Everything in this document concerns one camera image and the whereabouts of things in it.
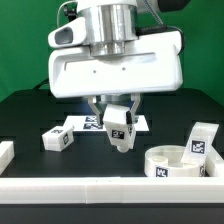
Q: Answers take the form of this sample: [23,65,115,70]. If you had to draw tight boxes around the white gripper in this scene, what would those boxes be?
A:
[47,30,184,126]

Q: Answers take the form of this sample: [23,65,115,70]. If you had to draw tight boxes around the white round stool seat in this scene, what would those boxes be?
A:
[144,145,207,177]

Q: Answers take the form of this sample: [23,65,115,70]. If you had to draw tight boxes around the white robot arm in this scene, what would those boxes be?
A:
[48,0,191,124]

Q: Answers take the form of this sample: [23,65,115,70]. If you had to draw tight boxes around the white marker sheet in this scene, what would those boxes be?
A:
[64,115,149,132]

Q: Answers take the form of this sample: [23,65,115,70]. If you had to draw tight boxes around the white U-shaped fence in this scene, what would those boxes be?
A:
[0,152,224,204]

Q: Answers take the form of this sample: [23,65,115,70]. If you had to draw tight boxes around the black cables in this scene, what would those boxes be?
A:
[133,0,186,58]

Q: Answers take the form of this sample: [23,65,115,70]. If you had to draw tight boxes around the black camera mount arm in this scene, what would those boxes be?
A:
[64,3,77,20]

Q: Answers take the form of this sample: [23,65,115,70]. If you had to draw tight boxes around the white cable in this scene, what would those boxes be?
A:
[56,0,79,28]

